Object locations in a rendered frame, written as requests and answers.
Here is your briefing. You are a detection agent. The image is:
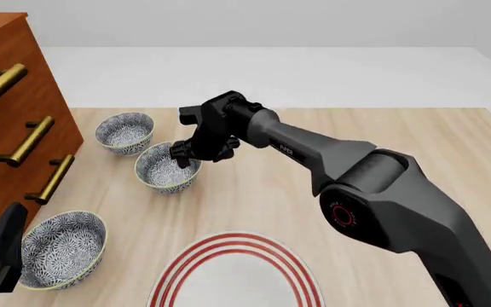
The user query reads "wooden cabinet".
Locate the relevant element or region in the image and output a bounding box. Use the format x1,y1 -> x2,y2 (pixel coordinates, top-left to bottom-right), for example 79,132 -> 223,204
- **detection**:
0,12 -> 85,245

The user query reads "small patterned bowl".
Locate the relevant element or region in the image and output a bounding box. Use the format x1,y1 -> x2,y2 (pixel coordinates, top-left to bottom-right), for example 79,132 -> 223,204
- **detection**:
95,111 -> 156,158

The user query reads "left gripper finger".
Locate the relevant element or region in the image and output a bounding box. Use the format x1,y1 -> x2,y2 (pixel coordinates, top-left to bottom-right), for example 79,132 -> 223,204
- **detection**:
0,201 -> 30,267

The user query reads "white plate with red rings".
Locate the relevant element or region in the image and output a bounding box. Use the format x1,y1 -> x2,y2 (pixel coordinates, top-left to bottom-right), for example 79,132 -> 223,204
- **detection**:
146,230 -> 327,307

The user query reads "large patterned bowl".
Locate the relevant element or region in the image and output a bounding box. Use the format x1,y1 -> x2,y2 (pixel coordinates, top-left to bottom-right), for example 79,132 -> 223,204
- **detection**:
17,210 -> 108,292

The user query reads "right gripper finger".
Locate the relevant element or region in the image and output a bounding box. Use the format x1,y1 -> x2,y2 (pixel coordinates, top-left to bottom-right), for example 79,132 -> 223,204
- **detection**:
176,153 -> 194,171
212,148 -> 235,164

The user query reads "long brass drawer handle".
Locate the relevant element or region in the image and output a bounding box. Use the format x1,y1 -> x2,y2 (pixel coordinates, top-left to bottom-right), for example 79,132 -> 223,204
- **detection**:
0,62 -> 30,115

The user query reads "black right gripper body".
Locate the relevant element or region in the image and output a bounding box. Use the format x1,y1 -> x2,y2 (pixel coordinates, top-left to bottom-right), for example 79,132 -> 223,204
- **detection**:
170,127 -> 242,164

